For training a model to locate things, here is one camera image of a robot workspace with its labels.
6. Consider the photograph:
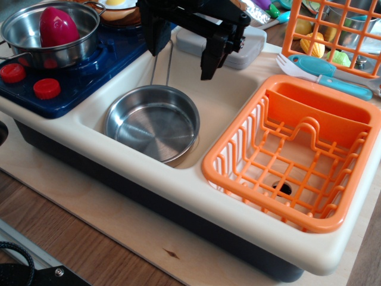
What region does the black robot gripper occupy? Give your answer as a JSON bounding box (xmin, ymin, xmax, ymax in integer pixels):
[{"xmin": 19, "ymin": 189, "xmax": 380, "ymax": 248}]
[{"xmin": 136, "ymin": 1, "xmax": 251, "ymax": 80}]

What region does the steel frying pan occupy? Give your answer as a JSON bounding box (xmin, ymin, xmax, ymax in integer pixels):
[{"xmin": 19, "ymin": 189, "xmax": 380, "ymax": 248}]
[{"xmin": 104, "ymin": 40, "xmax": 201, "ymax": 164}]

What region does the cream toy sink unit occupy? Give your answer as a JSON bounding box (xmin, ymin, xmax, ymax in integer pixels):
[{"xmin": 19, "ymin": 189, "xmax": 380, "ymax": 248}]
[{"xmin": 1, "ymin": 43, "xmax": 380, "ymax": 285}]

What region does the orange plastic drying rack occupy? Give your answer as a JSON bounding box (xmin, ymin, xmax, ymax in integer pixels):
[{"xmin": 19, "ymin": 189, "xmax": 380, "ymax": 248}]
[{"xmin": 202, "ymin": 75, "xmax": 380, "ymax": 234}]

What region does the grey faucet base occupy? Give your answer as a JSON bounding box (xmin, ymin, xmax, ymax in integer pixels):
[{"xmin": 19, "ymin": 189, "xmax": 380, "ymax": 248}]
[{"xmin": 176, "ymin": 26, "xmax": 267, "ymax": 70}]

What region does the brown wooden plate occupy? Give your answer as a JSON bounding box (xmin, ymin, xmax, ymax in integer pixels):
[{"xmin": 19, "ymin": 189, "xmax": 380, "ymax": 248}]
[{"xmin": 75, "ymin": 0, "xmax": 140, "ymax": 27}]

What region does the foil wrapped toy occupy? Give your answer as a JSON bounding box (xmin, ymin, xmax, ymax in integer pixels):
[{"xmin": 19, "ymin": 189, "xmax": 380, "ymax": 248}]
[{"xmin": 241, "ymin": 0, "xmax": 270, "ymax": 27}]

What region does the toy fried egg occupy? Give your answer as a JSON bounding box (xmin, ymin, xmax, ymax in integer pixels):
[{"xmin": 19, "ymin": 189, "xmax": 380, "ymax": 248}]
[{"xmin": 98, "ymin": 0, "xmax": 137, "ymax": 10}]

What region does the white plastic fork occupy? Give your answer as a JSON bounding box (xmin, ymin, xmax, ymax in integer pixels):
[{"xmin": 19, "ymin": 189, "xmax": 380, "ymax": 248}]
[{"xmin": 275, "ymin": 54, "xmax": 320, "ymax": 83}]

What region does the yellow toy lemon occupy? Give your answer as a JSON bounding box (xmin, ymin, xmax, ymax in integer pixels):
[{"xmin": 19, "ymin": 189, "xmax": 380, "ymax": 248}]
[{"xmin": 293, "ymin": 18, "xmax": 312, "ymax": 41}]

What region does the magenta toy sweet potato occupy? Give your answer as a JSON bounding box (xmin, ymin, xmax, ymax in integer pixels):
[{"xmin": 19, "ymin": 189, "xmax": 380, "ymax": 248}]
[{"xmin": 39, "ymin": 7, "xmax": 80, "ymax": 48}]

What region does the yellow toy corn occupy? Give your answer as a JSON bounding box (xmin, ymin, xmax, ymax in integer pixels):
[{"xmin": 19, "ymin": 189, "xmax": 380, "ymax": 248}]
[{"xmin": 299, "ymin": 32, "xmax": 326, "ymax": 58}]

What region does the blue toy stove top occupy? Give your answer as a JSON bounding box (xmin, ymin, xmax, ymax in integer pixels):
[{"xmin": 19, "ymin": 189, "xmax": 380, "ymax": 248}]
[{"xmin": 1, "ymin": 24, "xmax": 147, "ymax": 119}]

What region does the red stove knob right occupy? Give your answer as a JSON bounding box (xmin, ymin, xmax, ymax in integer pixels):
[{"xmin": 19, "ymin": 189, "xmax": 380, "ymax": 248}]
[{"xmin": 33, "ymin": 78, "xmax": 61, "ymax": 100}]

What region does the red stove knob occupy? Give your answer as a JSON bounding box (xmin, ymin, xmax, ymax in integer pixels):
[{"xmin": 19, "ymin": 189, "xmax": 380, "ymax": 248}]
[
  {"xmin": 33, "ymin": 78, "xmax": 61, "ymax": 100},
  {"xmin": 1, "ymin": 63, "xmax": 26, "ymax": 83}
]

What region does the green toy lettuce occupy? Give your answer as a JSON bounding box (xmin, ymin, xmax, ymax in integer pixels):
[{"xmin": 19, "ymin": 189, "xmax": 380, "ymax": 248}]
[{"xmin": 326, "ymin": 51, "xmax": 351, "ymax": 67}]

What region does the orange plastic grid basket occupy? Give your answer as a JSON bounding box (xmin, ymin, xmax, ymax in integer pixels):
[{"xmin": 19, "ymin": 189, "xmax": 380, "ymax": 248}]
[{"xmin": 282, "ymin": 1, "xmax": 380, "ymax": 79}]

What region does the steel cooking pot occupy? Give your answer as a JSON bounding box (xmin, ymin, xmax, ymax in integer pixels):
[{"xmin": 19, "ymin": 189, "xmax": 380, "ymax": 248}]
[{"xmin": 1, "ymin": 1, "xmax": 106, "ymax": 70}]

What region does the large steel pot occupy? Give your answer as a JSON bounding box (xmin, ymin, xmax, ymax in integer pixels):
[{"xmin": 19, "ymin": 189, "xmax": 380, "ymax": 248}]
[{"xmin": 318, "ymin": 5, "xmax": 380, "ymax": 54}]

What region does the red stove knob left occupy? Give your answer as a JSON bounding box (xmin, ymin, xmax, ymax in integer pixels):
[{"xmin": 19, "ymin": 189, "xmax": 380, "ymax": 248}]
[{"xmin": 1, "ymin": 63, "xmax": 26, "ymax": 83}]

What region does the teal spatula handle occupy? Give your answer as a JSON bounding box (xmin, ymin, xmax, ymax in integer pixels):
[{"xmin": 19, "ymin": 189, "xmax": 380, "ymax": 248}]
[{"xmin": 288, "ymin": 54, "xmax": 337, "ymax": 77}]

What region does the black braided cable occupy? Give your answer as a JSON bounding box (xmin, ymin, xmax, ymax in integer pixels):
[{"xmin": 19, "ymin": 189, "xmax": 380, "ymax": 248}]
[{"xmin": 0, "ymin": 241, "xmax": 36, "ymax": 286}]

